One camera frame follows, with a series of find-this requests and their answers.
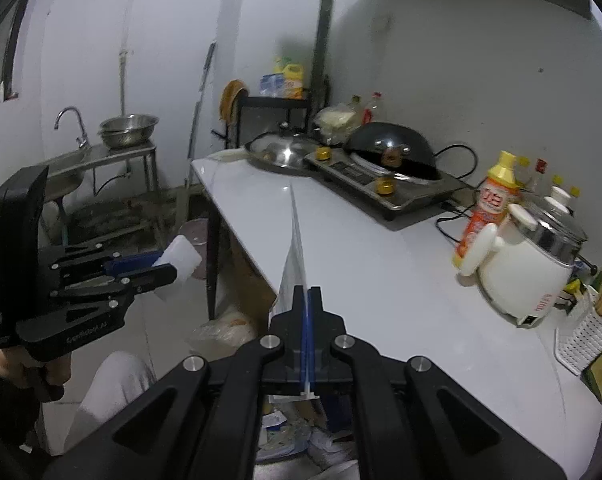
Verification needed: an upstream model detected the black power cable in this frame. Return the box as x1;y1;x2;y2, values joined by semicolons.
433;144;479;243

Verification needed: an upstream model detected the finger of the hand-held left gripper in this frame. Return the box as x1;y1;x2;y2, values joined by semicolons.
51;242;164;279
51;265;178;302

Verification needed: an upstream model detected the chrome faucet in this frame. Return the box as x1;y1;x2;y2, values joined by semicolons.
55;106;92;151

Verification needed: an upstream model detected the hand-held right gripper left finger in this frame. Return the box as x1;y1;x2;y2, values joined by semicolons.
43;285;309;480

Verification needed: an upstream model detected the clear bag of food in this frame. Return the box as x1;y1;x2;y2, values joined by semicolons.
311;104;364;147

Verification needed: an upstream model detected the clear plastic bag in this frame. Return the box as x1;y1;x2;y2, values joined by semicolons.
276;182;314;403

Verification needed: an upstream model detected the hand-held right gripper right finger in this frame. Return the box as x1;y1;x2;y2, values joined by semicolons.
308;285;567;480

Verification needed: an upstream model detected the yellow detergent bottle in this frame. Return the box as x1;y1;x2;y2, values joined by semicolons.
282;62;304;100

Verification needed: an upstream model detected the silver induction cooker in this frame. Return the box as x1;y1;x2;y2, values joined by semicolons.
303;150;469;222

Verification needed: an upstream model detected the dark metal post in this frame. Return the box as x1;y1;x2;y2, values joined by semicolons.
313;0;339;116

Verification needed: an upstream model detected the stainless steel sink stand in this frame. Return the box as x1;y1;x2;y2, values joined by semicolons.
31;140;164;256

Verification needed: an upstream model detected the glass pan lid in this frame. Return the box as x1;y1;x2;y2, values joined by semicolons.
244;121;322;177

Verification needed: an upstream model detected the orange-label bottle yellow cap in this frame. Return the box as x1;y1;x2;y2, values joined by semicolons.
452;150;524;272

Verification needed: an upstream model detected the stainless steel bowl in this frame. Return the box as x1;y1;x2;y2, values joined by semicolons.
98;114;160;150

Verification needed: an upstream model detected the black wok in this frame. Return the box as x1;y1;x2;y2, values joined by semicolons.
342;121;444;182

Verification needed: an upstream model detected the large cardboard box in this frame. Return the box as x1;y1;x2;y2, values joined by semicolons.
215;240;277;321

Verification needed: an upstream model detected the white plastic bag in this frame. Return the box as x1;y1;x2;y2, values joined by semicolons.
308;427;362;476

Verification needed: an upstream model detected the red-cap oil bottle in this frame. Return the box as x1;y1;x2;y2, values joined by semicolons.
362;91;384;126

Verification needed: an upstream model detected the person's left hand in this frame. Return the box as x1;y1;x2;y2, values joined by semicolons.
0;342;72;390

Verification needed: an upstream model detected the white rice cooker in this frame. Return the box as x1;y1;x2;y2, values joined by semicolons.
454;195;589;329

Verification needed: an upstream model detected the grey metal pole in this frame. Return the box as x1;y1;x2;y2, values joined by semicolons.
187;42;217;161

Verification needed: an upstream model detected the window frame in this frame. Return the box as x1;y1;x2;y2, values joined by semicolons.
0;0;34;108

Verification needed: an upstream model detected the person's left leg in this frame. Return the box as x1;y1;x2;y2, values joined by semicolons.
41;350;157;456

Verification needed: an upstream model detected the white table black frame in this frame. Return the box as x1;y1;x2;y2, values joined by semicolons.
191;157;602;480

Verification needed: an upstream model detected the brown round basket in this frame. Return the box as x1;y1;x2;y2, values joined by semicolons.
220;79;250;123

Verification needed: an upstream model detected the black metal rack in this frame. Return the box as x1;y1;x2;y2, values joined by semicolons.
212;87;327;148

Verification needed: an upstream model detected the white plastic basket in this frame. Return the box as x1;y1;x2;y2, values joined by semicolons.
554;285;602;377

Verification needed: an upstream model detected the red-cap sauce bottle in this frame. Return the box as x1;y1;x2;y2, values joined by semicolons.
531;157;552;193

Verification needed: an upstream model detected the white wall pipe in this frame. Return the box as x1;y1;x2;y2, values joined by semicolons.
117;0;132;116

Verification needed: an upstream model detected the blue white packet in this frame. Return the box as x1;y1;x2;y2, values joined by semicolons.
258;72;287;98

